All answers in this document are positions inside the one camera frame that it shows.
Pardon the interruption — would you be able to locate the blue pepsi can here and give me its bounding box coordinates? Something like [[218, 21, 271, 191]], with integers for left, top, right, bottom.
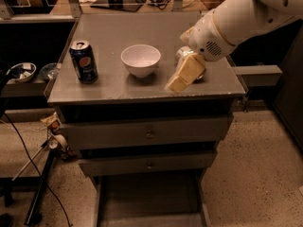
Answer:
[[69, 40, 98, 84]]

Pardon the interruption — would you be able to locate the black monitor stand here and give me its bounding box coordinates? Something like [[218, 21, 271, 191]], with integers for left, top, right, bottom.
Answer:
[[90, 0, 143, 12]]

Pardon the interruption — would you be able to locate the clear glass bowl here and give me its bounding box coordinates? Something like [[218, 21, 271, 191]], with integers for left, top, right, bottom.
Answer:
[[39, 62, 61, 81]]

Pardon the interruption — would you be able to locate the crushed silver green can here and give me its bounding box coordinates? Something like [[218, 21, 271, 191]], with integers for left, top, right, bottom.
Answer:
[[175, 46, 205, 81]]

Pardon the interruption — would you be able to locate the roll of tape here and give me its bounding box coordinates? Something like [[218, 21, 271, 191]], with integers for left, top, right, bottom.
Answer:
[[48, 134, 68, 152]]

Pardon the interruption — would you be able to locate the white bowl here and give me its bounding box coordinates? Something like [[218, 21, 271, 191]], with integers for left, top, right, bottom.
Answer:
[[120, 44, 161, 78]]

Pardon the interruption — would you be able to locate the crumpled snack wrapper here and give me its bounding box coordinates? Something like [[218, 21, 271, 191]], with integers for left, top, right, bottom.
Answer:
[[41, 113, 60, 132]]

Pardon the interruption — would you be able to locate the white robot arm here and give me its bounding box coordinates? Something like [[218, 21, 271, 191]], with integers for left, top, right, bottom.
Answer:
[[166, 0, 303, 93]]

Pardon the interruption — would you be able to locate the bowl with small items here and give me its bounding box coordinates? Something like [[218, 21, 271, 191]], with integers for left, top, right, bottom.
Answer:
[[9, 62, 37, 83]]

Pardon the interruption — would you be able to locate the black cable on floor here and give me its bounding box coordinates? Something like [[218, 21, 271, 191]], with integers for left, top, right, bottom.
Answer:
[[0, 112, 74, 227]]

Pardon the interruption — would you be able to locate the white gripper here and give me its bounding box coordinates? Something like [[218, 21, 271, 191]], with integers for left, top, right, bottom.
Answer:
[[166, 10, 236, 93]]

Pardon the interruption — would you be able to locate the grey drawer cabinet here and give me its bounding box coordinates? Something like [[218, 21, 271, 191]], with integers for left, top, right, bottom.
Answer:
[[44, 10, 248, 227]]

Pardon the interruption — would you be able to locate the white rod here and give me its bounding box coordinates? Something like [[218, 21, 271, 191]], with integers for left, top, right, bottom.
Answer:
[[11, 140, 48, 182]]

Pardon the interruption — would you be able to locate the black metal floor bar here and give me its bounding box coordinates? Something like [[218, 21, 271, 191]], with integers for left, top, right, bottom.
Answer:
[[24, 151, 54, 227]]

